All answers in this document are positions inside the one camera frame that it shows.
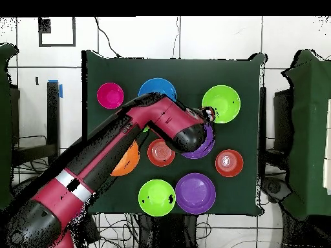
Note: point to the black power brick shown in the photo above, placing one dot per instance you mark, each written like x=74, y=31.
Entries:
x=91, y=230

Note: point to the orange-red plastic bowl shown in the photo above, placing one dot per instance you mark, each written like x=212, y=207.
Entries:
x=229, y=170
x=157, y=155

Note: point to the green plastic bowl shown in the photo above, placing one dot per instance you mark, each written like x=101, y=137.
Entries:
x=156, y=197
x=222, y=102

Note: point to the black post with blue tape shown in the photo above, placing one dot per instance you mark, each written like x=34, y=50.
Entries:
x=53, y=113

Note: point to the black pedestal foot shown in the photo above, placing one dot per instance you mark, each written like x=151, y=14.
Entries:
x=274, y=187

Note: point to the pink plastic bowl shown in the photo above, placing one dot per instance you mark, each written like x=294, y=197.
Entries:
x=110, y=95

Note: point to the grey square floor frame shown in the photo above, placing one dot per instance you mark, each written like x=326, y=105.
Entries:
x=57, y=45

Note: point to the dark green tablecloth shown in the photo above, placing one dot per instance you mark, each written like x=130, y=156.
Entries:
x=181, y=75

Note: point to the large orange plastic bowl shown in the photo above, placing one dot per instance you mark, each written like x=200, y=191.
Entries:
x=128, y=162

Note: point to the purple plastic bowl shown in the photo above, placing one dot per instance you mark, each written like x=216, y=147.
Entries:
x=204, y=151
x=195, y=193

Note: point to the green cloth side table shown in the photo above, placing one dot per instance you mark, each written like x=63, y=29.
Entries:
x=5, y=103
x=310, y=129

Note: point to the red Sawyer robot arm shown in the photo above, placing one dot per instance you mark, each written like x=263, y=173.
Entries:
x=108, y=149

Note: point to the blue plastic bowl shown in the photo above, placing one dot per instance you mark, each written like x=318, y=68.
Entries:
x=157, y=86

